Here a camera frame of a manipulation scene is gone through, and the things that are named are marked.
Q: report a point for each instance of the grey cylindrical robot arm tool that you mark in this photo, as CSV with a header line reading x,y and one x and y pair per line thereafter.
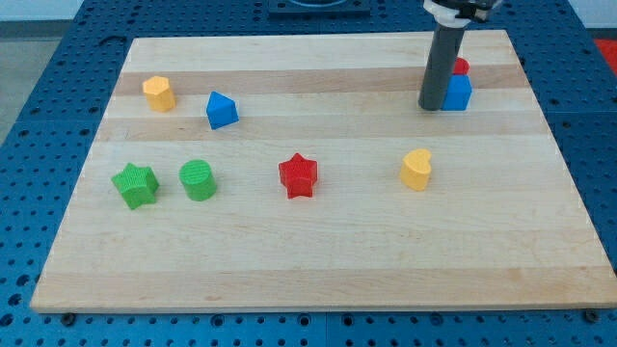
x,y
440,65

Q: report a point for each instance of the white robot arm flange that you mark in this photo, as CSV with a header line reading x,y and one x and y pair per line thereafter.
x,y
460,13

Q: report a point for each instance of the yellow hexagon block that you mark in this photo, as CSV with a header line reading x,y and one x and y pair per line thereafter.
x,y
159,93

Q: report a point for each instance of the red star block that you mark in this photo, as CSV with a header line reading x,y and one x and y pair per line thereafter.
x,y
298,175

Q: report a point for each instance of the wooden board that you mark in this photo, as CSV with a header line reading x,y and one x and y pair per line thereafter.
x,y
500,224

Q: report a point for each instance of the blue triangle block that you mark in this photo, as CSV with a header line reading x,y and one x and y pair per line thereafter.
x,y
220,110

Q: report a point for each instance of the yellow heart block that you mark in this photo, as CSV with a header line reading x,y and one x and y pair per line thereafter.
x,y
416,169

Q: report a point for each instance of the green cylinder block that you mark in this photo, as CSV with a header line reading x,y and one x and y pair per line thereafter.
x,y
197,180

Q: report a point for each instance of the blue cube block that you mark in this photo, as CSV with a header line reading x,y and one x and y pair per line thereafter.
x,y
458,93

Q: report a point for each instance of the green star block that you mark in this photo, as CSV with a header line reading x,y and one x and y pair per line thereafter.
x,y
136,185

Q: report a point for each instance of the red block behind cube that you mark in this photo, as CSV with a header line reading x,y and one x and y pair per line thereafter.
x,y
461,67

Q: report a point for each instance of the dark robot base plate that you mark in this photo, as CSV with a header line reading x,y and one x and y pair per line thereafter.
x,y
287,8

